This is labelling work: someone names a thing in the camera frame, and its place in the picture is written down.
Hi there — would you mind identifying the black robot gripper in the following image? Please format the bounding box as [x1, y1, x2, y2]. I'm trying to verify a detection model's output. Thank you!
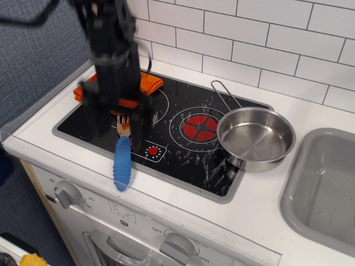
[80, 57, 152, 153]

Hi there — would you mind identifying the blue handled metal fork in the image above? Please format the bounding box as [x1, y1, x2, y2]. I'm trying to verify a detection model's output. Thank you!
[113, 114, 131, 192]

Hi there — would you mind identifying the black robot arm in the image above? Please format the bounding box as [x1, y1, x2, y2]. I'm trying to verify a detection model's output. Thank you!
[70, 1, 151, 152]

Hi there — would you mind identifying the orange folded cloth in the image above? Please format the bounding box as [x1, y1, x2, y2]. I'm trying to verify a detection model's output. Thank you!
[73, 72, 164, 110]

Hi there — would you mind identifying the black toy stovetop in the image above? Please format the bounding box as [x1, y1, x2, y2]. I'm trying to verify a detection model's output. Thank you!
[52, 66, 275, 205]

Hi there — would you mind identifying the grey left oven knob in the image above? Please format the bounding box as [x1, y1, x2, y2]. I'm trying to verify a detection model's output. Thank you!
[54, 181, 82, 209]

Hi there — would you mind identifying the grey oven knob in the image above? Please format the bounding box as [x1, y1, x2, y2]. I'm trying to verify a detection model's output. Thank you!
[159, 233, 196, 265]
[54, 181, 82, 209]

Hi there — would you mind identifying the toy oven door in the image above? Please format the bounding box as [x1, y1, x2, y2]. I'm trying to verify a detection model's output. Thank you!
[82, 228, 239, 266]

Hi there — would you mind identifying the stainless steel pan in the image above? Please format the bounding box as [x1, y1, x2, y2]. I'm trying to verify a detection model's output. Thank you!
[210, 80, 296, 173]

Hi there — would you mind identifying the grey right oven knob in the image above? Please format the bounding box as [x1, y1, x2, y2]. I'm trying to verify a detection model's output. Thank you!
[159, 233, 196, 265]

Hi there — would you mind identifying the yellow object at corner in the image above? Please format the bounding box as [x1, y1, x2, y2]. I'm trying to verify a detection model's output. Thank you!
[19, 253, 48, 266]

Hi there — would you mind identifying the grey toy sink basin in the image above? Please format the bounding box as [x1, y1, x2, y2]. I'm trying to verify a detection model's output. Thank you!
[281, 128, 354, 257]

